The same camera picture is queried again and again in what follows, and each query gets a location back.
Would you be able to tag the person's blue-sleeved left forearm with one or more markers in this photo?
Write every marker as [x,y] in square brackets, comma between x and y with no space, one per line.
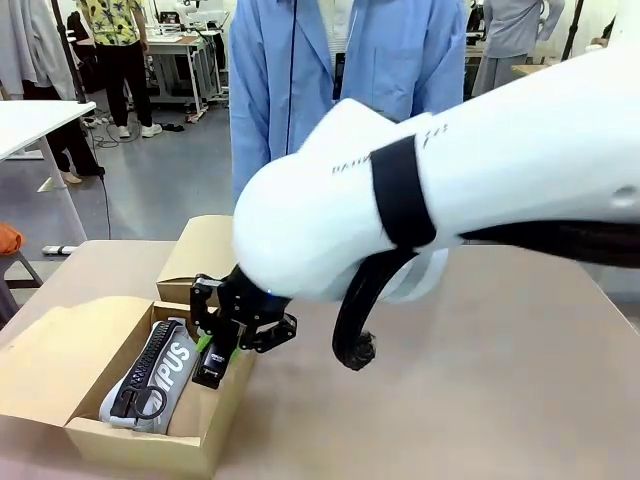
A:
[447,85]

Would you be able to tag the larger cardboard box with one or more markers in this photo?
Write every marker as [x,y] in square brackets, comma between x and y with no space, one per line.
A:
[40,360]

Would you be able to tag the person in grey shirt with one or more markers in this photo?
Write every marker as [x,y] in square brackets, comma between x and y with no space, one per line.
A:
[515,30]

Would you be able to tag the grey zip pouch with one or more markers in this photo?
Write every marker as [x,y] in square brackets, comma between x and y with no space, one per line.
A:
[175,365]

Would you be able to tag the hanging grey garment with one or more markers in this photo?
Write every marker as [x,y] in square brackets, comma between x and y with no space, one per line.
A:
[30,40]

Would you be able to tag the orange cloth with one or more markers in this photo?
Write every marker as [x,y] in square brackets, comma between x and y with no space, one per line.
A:
[9,239]

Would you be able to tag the person in dark trousers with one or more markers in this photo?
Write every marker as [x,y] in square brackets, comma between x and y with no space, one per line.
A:
[75,145]

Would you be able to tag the white power strip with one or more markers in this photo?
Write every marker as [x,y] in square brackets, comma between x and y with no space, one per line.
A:
[60,249]

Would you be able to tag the person in blue lab coat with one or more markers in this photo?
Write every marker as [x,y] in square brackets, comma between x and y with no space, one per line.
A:
[390,60]

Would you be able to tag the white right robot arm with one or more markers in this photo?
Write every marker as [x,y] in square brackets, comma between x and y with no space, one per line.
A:
[500,175]

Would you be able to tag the person in yellow floral shirt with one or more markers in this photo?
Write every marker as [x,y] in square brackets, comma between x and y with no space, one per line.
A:
[120,65]

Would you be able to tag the person's blue-sleeved right forearm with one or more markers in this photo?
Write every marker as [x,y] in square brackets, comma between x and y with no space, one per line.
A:
[247,140]

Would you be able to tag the white workshop bench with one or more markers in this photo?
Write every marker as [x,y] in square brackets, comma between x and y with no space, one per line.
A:
[175,47]

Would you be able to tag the smaller cardboard box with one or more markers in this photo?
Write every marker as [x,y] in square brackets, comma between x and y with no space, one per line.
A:
[200,250]

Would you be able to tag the white table with slanted leg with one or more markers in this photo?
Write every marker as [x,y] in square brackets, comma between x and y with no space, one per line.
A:
[30,125]

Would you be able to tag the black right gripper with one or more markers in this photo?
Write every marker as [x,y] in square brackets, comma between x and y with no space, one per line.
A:
[250,305]

